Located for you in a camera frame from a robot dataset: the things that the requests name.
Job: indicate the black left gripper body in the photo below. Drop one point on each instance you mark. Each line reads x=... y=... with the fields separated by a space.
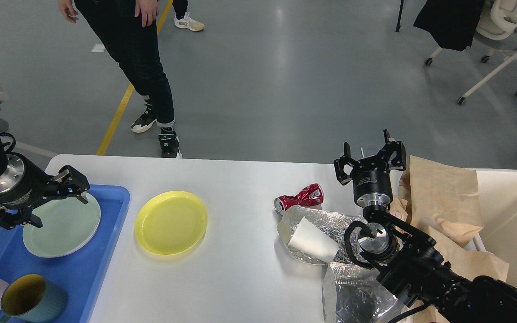
x=22 y=184

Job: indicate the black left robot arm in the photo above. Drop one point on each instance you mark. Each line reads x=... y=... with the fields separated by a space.
x=6 y=148

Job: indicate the white office chair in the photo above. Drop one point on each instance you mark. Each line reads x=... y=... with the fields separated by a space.
x=496 y=30

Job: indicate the person in dark jeans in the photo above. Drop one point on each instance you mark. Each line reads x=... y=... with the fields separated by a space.
x=127 y=29

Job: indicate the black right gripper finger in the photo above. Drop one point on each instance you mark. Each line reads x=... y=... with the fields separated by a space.
x=345 y=166
x=392 y=156

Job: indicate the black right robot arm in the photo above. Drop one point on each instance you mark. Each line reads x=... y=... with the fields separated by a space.
x=409 y=266

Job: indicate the crushed red soda can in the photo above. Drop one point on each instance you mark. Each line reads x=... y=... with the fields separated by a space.
x=309 y=196

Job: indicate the white paper cup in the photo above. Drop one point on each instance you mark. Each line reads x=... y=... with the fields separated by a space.
x=310 y=239

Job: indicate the black jacket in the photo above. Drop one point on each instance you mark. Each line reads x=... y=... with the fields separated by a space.
x=451 y=23

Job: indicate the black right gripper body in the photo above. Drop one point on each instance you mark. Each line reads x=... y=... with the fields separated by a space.
x=371 y=182

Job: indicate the white plastic bin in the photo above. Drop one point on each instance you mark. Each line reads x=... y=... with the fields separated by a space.
x=514 y=224

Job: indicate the pale green plate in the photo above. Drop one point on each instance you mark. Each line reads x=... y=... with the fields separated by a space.
x=67 y=225

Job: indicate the crumpled silver foil bag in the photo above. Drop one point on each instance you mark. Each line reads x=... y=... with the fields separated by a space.
x=334 y=224

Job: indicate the blue plastic tray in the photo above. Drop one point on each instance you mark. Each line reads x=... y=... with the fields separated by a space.
x=81 y=273

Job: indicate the brown paper bag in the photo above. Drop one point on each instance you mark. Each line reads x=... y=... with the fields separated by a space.
x=443 y=201

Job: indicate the yellow plastic plate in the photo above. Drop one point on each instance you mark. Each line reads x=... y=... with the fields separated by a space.
x=171 y=223

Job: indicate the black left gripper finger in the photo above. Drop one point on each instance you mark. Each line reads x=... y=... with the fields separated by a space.
x=69 y=182
x=21 y=216

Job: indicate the dark teal mug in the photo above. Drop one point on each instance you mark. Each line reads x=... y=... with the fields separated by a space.
x=33 y=299

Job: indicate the silver foil bag front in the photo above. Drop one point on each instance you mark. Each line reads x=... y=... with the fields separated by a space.
x=351 y=294

